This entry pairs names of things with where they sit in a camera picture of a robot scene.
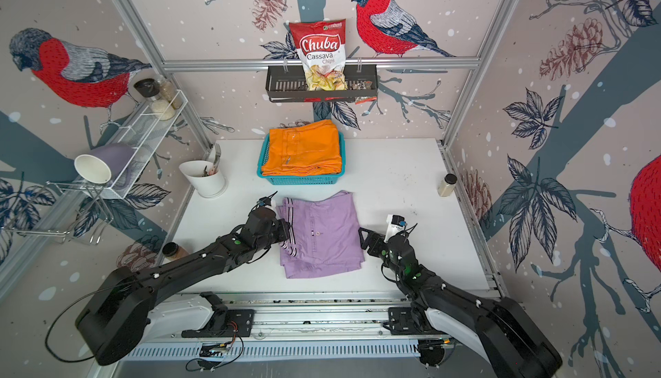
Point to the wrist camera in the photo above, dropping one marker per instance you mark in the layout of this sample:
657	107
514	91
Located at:
395	225
267	202

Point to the glass jar on shelf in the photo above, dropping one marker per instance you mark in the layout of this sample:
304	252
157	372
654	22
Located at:
169	92

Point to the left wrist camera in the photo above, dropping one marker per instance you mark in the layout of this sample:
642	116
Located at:
267	202

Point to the purple pants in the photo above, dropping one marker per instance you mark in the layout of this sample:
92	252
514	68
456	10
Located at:
323	237

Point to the purple white cup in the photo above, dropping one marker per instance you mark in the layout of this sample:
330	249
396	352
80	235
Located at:
104	164

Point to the black lid jar on shelf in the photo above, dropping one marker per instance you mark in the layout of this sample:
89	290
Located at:
148	88

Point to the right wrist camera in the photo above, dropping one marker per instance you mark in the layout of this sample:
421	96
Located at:
395	225

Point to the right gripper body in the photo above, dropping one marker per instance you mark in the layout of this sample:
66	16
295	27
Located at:
386	257

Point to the brown spice jar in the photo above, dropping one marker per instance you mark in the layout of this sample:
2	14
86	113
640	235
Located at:
172	251

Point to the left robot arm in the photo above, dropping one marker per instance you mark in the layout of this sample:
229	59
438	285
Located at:
113	322

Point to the white utensil holder cup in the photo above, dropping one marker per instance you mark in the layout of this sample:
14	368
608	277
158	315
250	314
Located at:
207	183

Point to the orange pants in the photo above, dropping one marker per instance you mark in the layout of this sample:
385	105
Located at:
313	145

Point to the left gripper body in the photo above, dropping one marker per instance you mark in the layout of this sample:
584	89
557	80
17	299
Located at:
278	232

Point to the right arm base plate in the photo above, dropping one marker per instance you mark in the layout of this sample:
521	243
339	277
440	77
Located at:
408	321

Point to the teal plastic basket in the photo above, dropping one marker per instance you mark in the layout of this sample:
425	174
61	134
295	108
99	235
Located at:
300	176

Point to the silver metal fork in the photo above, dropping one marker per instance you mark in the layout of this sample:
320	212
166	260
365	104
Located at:
216	158

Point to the wire cup holder rack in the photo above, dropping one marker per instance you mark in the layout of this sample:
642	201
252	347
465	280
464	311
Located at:
60	212

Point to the white wire wall shelf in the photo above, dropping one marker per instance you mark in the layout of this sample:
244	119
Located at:
143	133

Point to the Chuba cassava chips bag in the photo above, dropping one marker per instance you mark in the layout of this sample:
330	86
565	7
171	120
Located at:
321	48

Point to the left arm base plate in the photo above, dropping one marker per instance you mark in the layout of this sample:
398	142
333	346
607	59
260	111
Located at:
223	322

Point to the beige spice jar black lid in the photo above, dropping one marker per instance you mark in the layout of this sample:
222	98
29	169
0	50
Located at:
447	185

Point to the black wire wall basket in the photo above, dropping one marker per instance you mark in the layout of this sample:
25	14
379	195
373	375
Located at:
295	85

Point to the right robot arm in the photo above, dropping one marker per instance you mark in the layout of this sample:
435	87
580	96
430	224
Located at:
499	331

